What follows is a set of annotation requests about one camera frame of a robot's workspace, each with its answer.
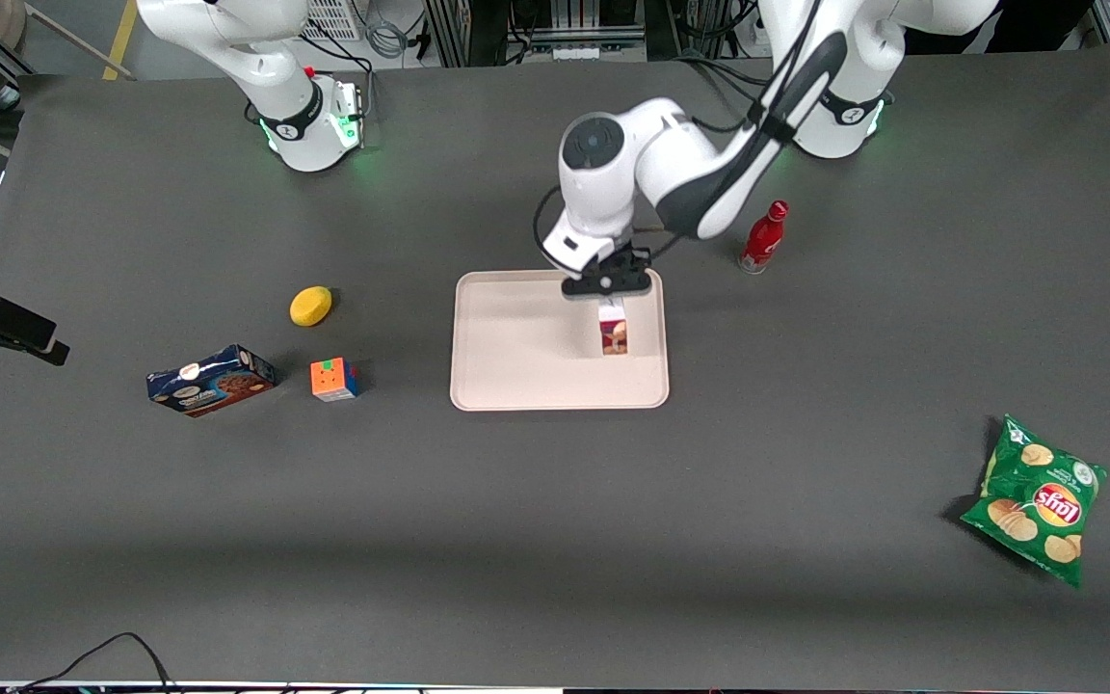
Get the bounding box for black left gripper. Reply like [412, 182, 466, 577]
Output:
[563, 249, 654, 296]

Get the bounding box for red cookie box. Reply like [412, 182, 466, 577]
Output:
[597, 295, 630, 359]

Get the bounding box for beige plastic tray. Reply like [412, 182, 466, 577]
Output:
[449, 268, 671, 412]

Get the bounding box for blue cookie box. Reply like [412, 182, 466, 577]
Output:
[145, 344, 278, 418]

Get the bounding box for red soda bottle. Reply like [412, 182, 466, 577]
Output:
[738, 200, 790, 276]

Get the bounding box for dark gray table mat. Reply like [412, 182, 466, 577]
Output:
[0, 39, 1110, 690]

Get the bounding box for yellow lemon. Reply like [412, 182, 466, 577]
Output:
[289, 285, 333, 329]

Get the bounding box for aluminium equipment rack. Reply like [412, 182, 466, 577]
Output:
[425, 0, 648, 68]

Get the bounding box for colourful puzzle cube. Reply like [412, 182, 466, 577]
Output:
[310, 357, 361, 403]

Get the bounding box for white perforated basket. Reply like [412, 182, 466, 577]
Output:
[300, 0, 364, 42]

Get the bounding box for green chips bag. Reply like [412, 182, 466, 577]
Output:
[960, 414, 1109, 589]

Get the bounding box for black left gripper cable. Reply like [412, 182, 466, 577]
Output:
[532, 183, 570, 269]

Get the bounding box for black arm base cables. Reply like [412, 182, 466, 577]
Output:
[675, 53, 763, 131]

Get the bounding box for thin black floor cable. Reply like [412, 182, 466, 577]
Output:
[11, 631, 175, 694]

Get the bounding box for gray coiled cable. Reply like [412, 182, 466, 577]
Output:
[362, 17, 413, 61]

